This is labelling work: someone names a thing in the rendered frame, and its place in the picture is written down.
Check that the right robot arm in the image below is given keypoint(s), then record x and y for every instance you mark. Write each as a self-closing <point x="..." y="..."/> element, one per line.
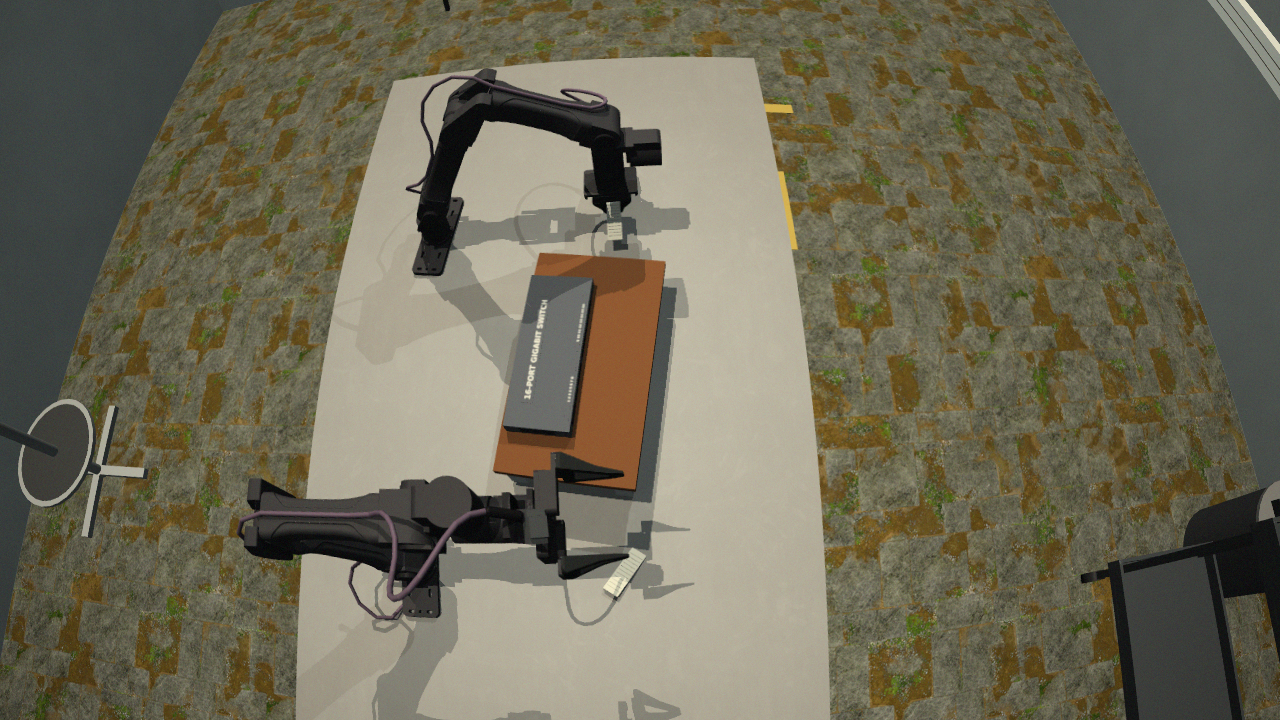
<point x="284" y="520"/>

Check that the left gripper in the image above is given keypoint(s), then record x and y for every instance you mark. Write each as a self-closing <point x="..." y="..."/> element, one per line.
<point x="608" y="187"/>

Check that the brown rectangular board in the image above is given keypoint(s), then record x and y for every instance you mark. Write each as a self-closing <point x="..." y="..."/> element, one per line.
<point x="615" y="376"/>

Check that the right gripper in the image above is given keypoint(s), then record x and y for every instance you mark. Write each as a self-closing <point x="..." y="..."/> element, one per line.
<point x="546" y="496"/>

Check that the grey network switch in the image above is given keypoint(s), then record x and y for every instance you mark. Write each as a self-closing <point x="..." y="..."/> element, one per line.
<point x="547" y="366"/>

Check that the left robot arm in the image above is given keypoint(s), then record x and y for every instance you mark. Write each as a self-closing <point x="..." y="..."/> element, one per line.
<point x="598" y="129"/>

